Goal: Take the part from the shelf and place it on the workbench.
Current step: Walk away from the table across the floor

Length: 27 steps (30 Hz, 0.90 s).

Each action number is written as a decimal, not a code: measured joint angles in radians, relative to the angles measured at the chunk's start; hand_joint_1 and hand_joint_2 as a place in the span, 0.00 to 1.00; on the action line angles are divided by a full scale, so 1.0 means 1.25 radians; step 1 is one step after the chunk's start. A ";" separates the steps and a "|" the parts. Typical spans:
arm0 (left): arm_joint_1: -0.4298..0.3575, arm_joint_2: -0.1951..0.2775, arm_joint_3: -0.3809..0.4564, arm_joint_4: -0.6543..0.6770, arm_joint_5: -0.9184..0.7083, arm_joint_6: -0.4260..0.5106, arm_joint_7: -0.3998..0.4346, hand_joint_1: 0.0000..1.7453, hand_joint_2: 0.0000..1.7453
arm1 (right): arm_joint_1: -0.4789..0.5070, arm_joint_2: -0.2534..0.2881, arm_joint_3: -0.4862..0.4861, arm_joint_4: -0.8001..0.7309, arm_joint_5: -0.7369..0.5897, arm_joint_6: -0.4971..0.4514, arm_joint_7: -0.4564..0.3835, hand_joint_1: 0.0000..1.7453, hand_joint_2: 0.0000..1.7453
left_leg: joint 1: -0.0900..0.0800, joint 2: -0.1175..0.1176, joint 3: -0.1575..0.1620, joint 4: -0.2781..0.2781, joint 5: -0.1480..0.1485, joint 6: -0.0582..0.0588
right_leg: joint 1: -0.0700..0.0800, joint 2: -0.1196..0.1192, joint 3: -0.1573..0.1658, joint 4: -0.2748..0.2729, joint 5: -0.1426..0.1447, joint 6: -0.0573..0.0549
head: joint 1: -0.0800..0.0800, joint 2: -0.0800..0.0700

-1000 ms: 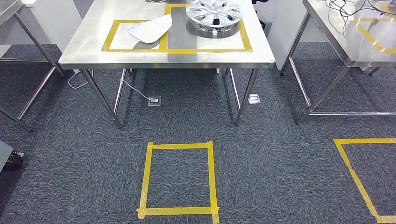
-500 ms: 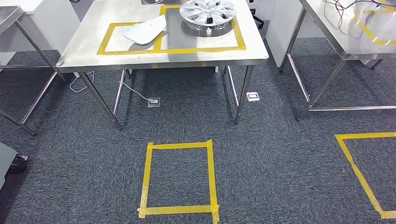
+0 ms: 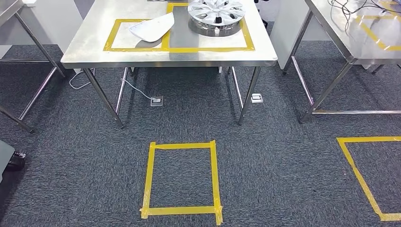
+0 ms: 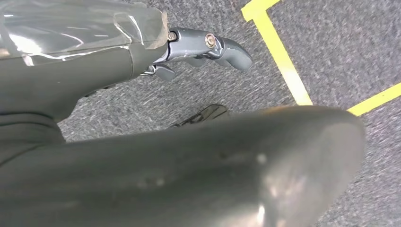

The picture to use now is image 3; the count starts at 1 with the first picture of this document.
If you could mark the round steel stand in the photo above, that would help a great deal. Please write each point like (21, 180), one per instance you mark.
(203, 31)

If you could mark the stainless steel workbench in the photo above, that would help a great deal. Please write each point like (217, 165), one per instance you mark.
(9, 9)
(94, 37)
(338, 28)

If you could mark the white plastic shell part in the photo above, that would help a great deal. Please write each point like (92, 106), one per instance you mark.
(153, 29)

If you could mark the yellow tape table marking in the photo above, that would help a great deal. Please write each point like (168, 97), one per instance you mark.
(203, 49)
(372, 36)

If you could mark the grey floor socket box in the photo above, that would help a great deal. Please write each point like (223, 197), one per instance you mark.
(257, 98)
(156, 101)

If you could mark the silver wheel cover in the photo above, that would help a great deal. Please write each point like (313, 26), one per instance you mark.
(206, 9)

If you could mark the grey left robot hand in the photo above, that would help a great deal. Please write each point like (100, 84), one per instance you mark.
(4, 153)

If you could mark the yellow floor tape outline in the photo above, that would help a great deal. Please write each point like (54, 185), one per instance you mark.
(369, 139)
(181, 145)

